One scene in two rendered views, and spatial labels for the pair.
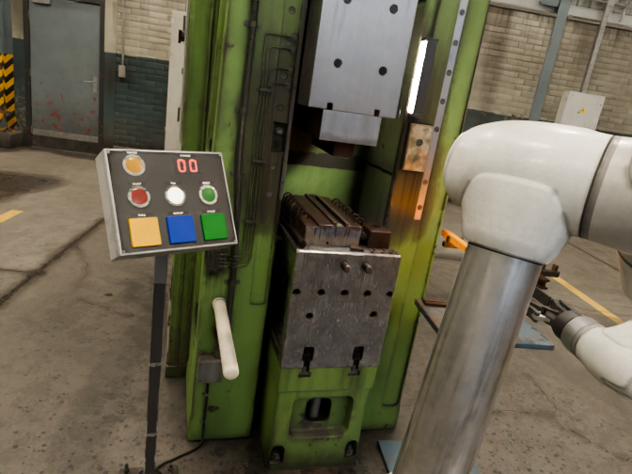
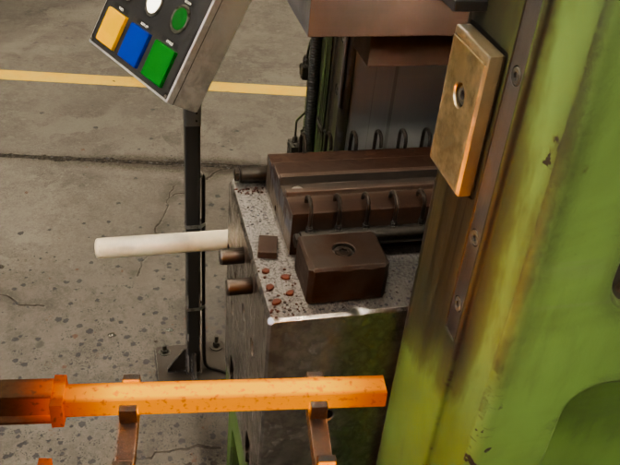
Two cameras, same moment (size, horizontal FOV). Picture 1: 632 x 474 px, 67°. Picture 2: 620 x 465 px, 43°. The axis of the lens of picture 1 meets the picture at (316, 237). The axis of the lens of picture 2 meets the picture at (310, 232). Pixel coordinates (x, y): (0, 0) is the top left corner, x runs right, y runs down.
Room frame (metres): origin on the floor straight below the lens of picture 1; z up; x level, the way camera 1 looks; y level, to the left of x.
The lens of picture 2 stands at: (1.67, -1.12, 1.66)
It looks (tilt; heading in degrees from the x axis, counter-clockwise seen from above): 36 degrees down; 91
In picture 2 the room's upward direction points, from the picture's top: 6 degrees clockwise
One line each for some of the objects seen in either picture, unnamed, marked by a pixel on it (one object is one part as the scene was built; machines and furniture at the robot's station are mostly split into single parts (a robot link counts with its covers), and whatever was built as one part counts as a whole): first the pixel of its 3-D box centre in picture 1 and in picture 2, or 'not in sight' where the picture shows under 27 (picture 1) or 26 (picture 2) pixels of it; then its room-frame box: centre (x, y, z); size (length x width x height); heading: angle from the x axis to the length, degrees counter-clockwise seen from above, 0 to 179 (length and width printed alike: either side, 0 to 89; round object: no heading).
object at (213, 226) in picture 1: (213, 227); (160, 64); (1.31, 0.29, 1.01); 0.07 x 0.05 x 0.07; 133
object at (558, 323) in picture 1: (563, 322); not in sight; (1.07, -0.61, 0.98); 0.09 x 0.08 x 0.07; 11
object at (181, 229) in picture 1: (181, 229); (136, 45); (1.24, 0.37, 1.01); 0.07 x 0.05 x 0.07; 133
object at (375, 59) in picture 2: (331, 142); (459, 35); (1.83, 0.00, 1.24); 0.30 x 0.07 x 0.06; 18
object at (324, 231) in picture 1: (317, 216); (399, 189); (1.79, 0.01, 0.96); 0.42 x 0.20 x 0.09; 18
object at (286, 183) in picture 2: (324, 208); (408, 179); (1.79, -0.02, 0.99); 0.42 x 0.05 x 0.01; 18
